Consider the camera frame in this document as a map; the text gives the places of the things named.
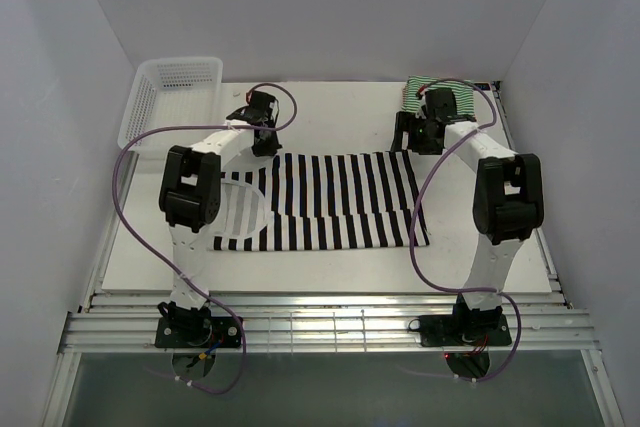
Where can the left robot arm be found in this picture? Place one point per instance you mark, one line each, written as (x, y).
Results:
(191, 197)

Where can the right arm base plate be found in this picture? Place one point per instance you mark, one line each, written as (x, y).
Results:
(443, 331)

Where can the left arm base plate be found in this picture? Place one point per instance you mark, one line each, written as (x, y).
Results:
(219, 330)

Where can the black white striped tank top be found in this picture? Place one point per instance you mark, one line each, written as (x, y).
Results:
(298, 202)

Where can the aluminium rail frame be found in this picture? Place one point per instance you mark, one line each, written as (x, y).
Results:
(339, 301)

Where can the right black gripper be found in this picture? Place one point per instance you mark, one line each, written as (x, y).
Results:
(407, 122)

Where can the white plastic basket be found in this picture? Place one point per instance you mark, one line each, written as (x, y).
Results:
(179, 92)

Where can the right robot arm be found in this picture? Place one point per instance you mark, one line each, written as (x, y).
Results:
(507, 207)

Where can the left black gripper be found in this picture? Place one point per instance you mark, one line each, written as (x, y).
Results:
(269, 150)

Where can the green striped tank top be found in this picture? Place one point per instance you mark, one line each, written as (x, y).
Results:
(413, 97)

